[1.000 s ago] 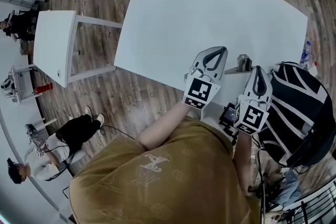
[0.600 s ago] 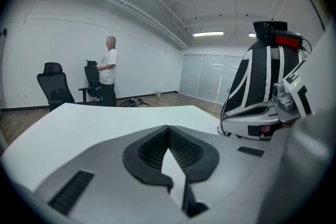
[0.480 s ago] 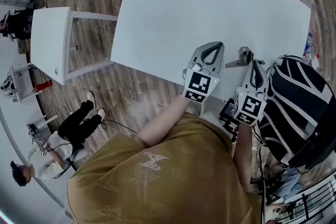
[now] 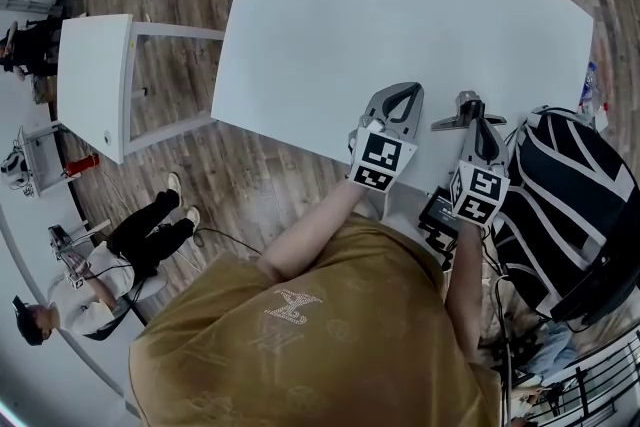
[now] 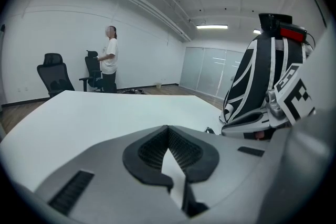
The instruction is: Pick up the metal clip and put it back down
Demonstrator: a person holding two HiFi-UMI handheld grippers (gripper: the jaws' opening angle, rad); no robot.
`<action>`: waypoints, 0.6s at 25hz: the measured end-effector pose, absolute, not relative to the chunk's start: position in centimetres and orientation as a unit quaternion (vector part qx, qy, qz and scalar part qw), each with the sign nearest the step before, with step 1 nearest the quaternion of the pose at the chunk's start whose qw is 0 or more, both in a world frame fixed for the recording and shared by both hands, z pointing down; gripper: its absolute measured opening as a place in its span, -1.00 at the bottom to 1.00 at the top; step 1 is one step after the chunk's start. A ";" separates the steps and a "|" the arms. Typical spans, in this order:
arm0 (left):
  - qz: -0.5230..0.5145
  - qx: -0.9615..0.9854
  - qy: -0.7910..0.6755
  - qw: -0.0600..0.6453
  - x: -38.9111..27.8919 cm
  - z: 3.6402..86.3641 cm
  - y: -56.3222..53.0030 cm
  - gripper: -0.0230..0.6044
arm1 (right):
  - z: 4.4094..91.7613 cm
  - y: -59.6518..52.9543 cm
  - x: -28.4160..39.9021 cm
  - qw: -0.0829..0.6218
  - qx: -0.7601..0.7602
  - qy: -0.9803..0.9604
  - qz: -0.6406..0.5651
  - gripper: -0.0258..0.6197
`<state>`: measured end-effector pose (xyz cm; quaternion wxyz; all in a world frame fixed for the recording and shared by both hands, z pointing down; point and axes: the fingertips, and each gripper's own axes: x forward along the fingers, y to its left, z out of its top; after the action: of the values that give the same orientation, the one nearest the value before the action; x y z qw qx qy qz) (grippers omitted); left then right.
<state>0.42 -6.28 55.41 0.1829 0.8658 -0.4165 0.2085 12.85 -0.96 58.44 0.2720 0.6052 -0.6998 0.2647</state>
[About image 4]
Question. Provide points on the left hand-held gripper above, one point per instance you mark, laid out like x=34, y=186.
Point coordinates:
x=380, y=155

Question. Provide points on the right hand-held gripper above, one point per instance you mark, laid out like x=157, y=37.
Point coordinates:
x=477, y=190

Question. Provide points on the person's left forearm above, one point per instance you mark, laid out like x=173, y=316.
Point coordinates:
x=315, y=230

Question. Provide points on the person's right forearm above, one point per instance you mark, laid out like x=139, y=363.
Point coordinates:
x=462, y=285

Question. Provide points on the flat black device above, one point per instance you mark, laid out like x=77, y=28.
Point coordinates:
x=437, y=210

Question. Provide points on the black and white backpack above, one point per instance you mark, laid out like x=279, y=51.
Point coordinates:
x=560, y=195

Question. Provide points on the black and white patterned card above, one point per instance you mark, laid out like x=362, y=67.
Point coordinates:
x=435, y=245

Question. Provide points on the clear plastic bottle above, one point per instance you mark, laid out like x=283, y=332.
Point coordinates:
x=597, y=107

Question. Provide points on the person's blue jeans leg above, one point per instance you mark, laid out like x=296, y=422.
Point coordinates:
x=550, y=350

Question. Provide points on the person's mustard shirt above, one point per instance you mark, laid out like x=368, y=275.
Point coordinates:
x=325, y=340

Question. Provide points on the black metal railing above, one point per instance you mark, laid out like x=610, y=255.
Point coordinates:
x=581, y=390

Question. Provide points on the small white table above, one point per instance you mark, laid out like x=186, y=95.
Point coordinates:
x=90, y=75

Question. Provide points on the red cylinder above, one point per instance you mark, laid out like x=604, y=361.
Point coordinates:
x=82, y=165

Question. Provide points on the white equipment rack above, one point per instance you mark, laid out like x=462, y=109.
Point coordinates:
x=47, y=160

